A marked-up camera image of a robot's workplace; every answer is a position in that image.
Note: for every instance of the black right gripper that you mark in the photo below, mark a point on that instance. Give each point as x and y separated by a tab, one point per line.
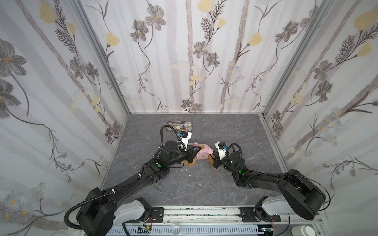
220	163

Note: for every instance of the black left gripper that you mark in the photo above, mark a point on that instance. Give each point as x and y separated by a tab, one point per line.
190	153

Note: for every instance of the brown teddy bear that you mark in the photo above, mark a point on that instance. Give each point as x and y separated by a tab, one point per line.
208	157

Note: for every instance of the pink teddy hoodie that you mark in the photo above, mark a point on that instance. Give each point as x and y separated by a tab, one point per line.
205	151

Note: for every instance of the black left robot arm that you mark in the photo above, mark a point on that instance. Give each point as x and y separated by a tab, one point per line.
96	215

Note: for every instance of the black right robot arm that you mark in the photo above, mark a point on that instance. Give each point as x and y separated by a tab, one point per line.
299	194

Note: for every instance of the metal instrument tray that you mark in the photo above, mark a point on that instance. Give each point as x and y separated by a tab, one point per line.
181	126

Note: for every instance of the steel surgical scissors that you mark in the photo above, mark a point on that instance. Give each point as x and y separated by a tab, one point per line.
158	185

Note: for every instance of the white round container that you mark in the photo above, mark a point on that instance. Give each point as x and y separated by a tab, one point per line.
303	231

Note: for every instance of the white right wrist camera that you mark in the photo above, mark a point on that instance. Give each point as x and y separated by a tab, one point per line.
222	148

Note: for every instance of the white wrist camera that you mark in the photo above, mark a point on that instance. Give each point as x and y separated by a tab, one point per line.
184	137
222	148

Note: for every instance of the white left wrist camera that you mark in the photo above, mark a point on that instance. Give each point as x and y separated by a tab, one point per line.
184	137

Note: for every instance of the white perforated cable duct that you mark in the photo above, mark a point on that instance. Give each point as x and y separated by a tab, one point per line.
195	230

